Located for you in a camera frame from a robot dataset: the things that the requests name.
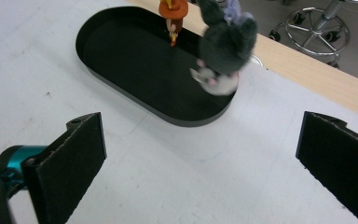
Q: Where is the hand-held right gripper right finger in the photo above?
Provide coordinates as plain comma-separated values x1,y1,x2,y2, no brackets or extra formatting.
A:
295,110,358,224

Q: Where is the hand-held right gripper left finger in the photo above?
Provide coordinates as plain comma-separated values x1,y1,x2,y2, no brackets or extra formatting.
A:
21,111,108,224

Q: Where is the black oval tray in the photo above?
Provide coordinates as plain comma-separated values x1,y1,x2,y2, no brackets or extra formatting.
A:
75,6,238,128

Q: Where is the grey and white plush toy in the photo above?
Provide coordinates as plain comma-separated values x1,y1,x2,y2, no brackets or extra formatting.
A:
189,0,259,97

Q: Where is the cowboy figure keychain red strap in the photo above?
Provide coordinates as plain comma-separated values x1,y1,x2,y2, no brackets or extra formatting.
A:
158,0,189,48

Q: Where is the chrome stool base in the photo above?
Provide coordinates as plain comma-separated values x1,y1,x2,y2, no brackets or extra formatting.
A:
268,0,351,68

